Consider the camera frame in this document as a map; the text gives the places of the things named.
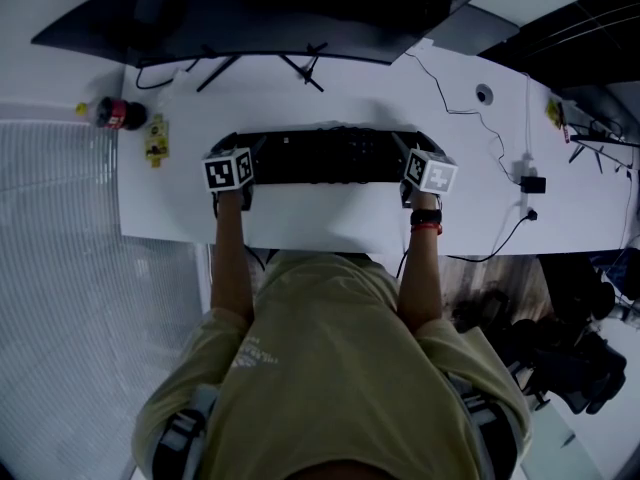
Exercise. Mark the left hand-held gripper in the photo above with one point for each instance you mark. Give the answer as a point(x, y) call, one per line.
point(220, 173)

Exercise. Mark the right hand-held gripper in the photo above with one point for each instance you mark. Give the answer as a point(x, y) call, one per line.
point(435, 175)

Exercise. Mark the black keyboard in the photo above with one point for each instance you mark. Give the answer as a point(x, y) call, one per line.
point(325, 158)

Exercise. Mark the person's left forearm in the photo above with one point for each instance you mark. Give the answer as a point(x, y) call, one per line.
point(232, 258)

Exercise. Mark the person's right forearm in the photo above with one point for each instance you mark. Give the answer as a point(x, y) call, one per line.
point(422, 278)

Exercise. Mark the black wrist watch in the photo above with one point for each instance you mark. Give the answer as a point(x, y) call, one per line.
point(425, 216)

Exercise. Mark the red wrist band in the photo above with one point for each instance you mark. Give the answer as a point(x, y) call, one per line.
point(425, 227)

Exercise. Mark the yellow snack packet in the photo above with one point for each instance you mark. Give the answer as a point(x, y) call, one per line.
point(156, 143)

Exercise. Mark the black power adapter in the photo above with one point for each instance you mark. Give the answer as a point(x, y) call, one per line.
point(532, 185)

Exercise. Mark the gray desk partition panel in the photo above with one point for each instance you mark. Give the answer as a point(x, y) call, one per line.
point(475, 30)

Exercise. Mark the dark soda bottle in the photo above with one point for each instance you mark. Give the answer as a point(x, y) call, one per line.
point(117, 113)

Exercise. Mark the black computer monitor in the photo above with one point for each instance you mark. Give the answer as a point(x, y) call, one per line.
point(250, 13)

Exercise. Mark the black power plug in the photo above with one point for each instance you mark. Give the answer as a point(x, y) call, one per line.
point(531, 215)

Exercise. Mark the small yellow packet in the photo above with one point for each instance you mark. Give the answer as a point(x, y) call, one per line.
point(554, 113)

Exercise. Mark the red pen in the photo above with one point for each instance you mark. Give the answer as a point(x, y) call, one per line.
point(566, 133)

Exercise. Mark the black bag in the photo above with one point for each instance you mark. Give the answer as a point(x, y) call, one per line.
point(575, 283)

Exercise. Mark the white venetian window blind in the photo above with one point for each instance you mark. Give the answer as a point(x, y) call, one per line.
point(60, 293)

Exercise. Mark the olive t-shirt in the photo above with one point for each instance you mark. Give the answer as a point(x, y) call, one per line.
point(340, 368)

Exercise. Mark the black office chair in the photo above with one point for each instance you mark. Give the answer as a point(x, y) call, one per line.
point(575, 368)

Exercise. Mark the black pen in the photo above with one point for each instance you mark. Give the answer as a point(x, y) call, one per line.
point(568, 440)

